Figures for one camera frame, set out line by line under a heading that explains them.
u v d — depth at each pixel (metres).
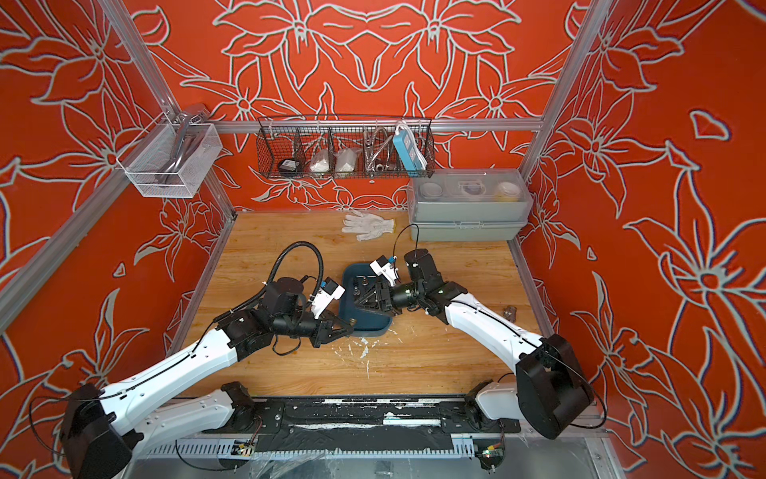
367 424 0.73
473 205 1.00
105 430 0.38
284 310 0.58
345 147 0.99
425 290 0.63
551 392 0.41
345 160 0.94
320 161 0.90
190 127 0.85
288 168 0.95
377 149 0.84
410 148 0.88
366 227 1.14
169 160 0.83
